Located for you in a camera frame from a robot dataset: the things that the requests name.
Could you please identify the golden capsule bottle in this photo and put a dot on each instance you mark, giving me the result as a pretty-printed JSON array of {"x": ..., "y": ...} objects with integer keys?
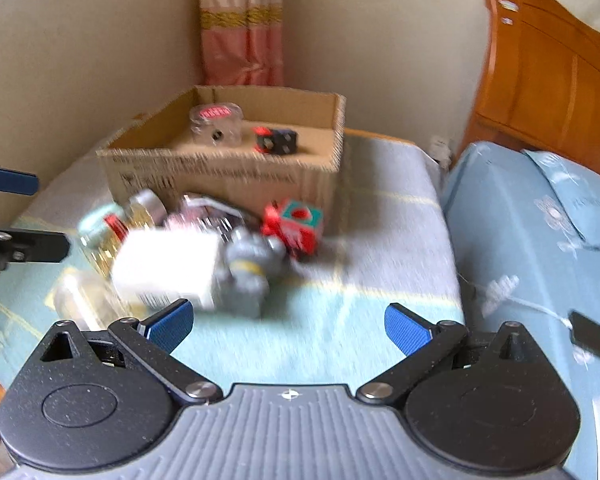
[{"x": 102, "y": 232}]

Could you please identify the wooden headboard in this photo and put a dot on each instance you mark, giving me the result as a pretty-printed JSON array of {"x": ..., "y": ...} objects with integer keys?
[{"x": 540, "y": 82}]

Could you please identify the blue bed sheet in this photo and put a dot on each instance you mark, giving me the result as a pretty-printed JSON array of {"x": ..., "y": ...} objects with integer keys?
[{"x": 520, "y": 259}]

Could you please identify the blue pillow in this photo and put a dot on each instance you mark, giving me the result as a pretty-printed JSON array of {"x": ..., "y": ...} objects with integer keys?
[{"x": 577, "y": 189}]

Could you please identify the white wall charger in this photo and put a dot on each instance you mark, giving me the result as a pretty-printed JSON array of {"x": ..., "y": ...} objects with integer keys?
[{"x": 440, "y": 151}]

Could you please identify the clear glass cup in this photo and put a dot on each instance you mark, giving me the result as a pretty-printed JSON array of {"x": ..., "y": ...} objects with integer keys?
[{"x": 86, "y": 298}]

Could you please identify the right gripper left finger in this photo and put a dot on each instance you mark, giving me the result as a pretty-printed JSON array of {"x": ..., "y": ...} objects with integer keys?
[{"x": 149, "y": 344}]

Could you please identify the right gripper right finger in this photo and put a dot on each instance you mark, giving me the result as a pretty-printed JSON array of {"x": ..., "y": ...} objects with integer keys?
[{"x": 426, "y": 347}]

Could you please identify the clear round red-label container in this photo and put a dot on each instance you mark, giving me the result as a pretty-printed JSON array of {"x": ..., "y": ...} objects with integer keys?
[{"x": 217, "y": 124}]

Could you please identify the dark blue toy block car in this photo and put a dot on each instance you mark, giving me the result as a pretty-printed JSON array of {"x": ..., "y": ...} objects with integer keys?
[{"x": 272, "y": 141}]

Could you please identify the black phone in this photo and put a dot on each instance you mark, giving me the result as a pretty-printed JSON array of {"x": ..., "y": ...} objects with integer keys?
[{"x": 584, "y": 333}]

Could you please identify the pink curtain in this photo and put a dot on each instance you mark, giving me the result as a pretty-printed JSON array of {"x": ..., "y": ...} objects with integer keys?
[{"x": 242, "y": 42}]

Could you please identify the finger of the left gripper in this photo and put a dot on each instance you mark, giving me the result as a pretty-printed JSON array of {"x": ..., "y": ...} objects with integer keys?
[
  {"x": 17, "y": 245},
  {"x": 17, "y": 182}
]

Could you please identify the cardboard box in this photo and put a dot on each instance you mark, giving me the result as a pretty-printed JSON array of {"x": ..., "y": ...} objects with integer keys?
[{"x": 158, "y": 150}]

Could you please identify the grey rhino toy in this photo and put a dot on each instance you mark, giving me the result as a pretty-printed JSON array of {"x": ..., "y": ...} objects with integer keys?
[{"x": 249, "y": 262}]

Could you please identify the white plastic bottle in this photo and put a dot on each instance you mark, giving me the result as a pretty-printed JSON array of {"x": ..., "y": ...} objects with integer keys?
[{"x": 155, "y": 267}]

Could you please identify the red toy train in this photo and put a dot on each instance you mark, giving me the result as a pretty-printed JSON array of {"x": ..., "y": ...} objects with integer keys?
[{"x": 298, "y": 225}]

